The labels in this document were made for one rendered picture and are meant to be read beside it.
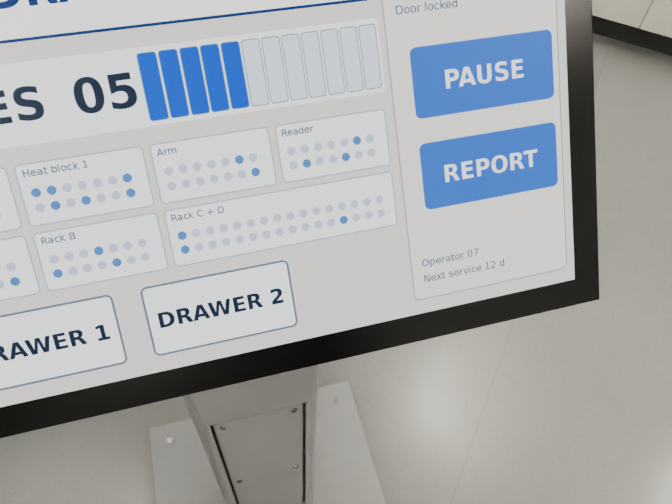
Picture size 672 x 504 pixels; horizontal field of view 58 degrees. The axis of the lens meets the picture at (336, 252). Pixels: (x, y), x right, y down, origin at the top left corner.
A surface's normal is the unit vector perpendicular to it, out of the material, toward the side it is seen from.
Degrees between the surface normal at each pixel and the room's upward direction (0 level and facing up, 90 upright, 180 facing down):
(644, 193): 0
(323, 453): 5
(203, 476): 5
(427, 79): 50
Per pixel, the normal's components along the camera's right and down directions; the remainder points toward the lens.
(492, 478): 0.04, -0.58
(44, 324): 0.23, 0.22
